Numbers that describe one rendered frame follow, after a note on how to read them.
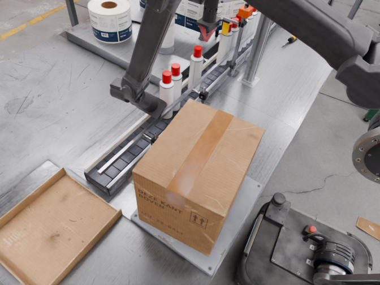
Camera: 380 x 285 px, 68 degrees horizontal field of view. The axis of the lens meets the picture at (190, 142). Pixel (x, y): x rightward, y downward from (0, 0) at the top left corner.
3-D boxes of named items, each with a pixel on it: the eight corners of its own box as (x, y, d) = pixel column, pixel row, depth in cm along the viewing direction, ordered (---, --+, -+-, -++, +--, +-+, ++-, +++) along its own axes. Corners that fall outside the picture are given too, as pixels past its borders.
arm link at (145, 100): (139, 107, 85) (146, 90, 85) (121, 99, 87) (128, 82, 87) (148, 112, 92) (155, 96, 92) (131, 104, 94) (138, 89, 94)
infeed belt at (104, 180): (274, 11, 188) (276, 4, 185) (286, 14, 185) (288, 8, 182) (88, 180, 95) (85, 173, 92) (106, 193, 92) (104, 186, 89)
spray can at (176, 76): (172, 101, 117) (173, 59, 101) (182, 107, 116) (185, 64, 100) (164, 108, 114) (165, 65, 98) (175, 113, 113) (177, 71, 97)
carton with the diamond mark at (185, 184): (184, 152, 104) (189, 97, 84) (244, 180, 99) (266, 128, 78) (138, 219, 86) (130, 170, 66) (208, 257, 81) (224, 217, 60)
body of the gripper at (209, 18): (195, 25, 117) (197, 8, 111) (207, 17, 123) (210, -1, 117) (208, 31, 115) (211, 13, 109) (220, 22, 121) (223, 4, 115)
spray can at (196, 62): (191, 83, 126) (196, 42, 110) (201, 88, 124) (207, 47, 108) (185, 89, 123) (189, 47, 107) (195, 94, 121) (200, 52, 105)
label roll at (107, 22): (125, 20, 156) (122, -7, 145) (137, 39, 145) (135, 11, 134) (89, 26, 149) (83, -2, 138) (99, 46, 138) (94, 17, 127)
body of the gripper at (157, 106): (145, 91, 100) (135, 85, 93) (168, 103, 97) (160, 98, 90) (136, 107, 100) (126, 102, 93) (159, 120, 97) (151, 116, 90)
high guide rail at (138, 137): (251, 33, 145) (252, 30, 144) (253, 34, 144) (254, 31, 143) (98, 173, 84) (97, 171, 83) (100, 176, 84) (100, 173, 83)
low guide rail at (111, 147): (236, 37, 151) (237, 34, 150) (238, 38, 151) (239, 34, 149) (84, 171, 91) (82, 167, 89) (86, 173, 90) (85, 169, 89)
